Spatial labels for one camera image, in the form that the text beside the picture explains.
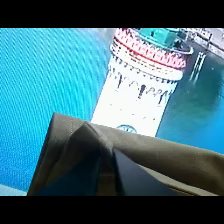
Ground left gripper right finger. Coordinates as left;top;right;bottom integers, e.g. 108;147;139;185
112;147;183;197

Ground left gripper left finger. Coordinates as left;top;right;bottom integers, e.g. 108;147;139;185
44;150;102;197

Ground brown T-shirt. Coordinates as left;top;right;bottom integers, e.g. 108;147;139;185
26;112;224;197

